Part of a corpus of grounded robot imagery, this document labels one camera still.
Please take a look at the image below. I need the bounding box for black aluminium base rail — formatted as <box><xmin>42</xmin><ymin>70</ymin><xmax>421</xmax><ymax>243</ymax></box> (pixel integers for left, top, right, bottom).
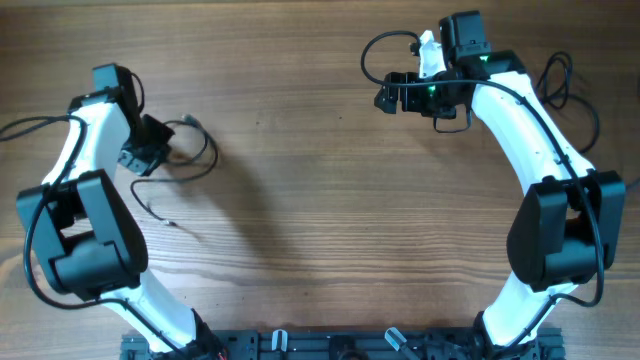
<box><xmin>119</xmin><ymin>327</ymin><xmax>566</xmax><ymax>360</ymax></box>

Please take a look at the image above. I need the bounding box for black usb cable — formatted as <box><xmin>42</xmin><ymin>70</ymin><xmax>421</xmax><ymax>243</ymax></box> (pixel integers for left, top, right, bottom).
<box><xmin>129</xmin><ymin>114</ymin><xmax>220</xmax><ymax>227</ymax></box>

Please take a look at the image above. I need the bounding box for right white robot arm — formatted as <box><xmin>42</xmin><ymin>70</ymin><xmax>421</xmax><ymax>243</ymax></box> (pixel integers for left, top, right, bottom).
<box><xmin>374</xmin><ymin>11</ymin><xmax>626</xmax><ymax>358</ymax></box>

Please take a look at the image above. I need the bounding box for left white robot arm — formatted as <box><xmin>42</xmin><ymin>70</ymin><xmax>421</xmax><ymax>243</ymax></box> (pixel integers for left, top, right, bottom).
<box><xmin>16</xmin><ymin>63</ymin><xmax>226</xmax><ymax>359</ymax></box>

